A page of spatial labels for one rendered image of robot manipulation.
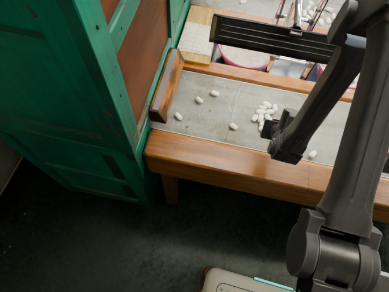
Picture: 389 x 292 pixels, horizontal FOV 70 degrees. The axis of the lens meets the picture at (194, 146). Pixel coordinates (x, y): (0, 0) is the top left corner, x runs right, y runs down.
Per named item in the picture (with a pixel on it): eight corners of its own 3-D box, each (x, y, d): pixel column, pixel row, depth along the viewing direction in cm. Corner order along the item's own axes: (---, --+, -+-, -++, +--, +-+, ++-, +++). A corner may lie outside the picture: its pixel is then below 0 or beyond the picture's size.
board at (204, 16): (209, 66, 115) (209, 64, 114) (173, 59, 116) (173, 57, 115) (221, 13, 129) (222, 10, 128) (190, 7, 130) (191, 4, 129)
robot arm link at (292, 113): (267, 156, 75) (298, 164, 75) (282, 117, 70) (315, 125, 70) (264, 139, 86) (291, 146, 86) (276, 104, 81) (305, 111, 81)
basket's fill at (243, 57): (265, 80, 123) (268, 72, 118) (216, 71, 125) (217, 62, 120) (270, 44, 133) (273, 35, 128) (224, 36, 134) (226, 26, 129)
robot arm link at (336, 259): (303, 312, 37) (342, 323, 37) (328, 246, 35) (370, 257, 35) (287, 269, 46) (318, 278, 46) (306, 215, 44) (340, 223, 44)
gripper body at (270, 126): (264, 117, 90) (267, 125, 84) (296, 124, 90) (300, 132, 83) (259, 135, 93) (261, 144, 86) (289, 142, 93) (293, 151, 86)
